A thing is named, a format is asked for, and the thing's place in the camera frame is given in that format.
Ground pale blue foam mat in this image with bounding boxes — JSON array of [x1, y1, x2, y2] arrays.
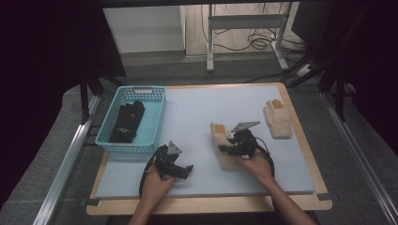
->
[[95, 84, 316, 199]]

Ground person's left hand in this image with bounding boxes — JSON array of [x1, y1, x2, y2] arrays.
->
[[140, 164, 177, 203]]

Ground white cabinet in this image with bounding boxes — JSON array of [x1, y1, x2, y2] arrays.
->
[[102, 5, 187, 54]]

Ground black floor cables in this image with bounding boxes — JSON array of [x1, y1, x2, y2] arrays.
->
[[200, 3, 309, 64]]

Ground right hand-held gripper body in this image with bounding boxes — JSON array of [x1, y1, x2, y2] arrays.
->
[[230, 120, 262, 159]]

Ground white power strip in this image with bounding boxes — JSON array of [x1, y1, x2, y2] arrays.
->
[[295, 64, 313, 79]]

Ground white metal desk frame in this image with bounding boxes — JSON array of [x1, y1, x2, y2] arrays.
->
[[206, 3, 291, 73]]

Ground black tripod stand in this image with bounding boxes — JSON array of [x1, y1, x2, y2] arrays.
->
[[281, 46, 356, 122]]

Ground black metal stand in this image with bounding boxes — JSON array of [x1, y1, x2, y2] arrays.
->
[[78, 69, 126, 125]]

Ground aluminium rail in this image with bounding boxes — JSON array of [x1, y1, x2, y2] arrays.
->
[[32, 94, 101, 225], [321, 92, 398, 218]]

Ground black glove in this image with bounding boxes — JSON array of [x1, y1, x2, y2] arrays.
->
[[108, 106, 140, 144], [118, 99, 146, 129]]

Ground cream fluffy glove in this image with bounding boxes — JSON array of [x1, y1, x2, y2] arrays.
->
[[209, 122, 250, 172], [263, 98, 293, 140]]

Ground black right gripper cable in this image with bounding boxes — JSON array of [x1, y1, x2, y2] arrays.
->
[[253, 136, 276, 178]]

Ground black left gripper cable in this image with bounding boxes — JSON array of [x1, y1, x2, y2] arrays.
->
[[138, 153, 157, 200]]

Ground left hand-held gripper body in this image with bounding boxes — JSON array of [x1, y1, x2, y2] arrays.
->
[[153, 141, 184, 180]]

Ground teal plastic basket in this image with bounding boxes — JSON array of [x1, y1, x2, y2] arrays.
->
[[94, 85, 168, 155]]

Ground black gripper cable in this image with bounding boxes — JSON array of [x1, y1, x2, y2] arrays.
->
[[253, 136, 276, 178], [138, 153, 157, 200]]

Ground person's right hand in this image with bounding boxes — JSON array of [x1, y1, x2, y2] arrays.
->
[[238, 147, 275, 186]]

